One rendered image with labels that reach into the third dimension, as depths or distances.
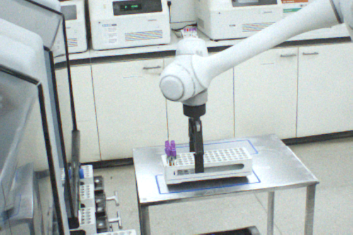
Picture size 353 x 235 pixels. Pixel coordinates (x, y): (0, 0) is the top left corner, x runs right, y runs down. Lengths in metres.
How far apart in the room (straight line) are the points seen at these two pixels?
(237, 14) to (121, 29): 0.84
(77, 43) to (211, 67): 2.17
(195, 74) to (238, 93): 2.37
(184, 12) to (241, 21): 0.69
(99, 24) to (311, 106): 1.75
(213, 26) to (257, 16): 0.33
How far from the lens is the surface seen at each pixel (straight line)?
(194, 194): 1.62
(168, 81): 1.35
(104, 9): 3.48
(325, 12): 1.45
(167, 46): 3.50
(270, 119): 3.88
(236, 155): 1.70
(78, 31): 3.45
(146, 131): 3.66
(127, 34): 3.48
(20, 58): 0.82
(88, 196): 1.58
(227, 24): 3.59
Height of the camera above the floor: 1.60
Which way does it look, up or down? 18 degrees down
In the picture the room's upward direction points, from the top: 3 degrees counter-clockwise
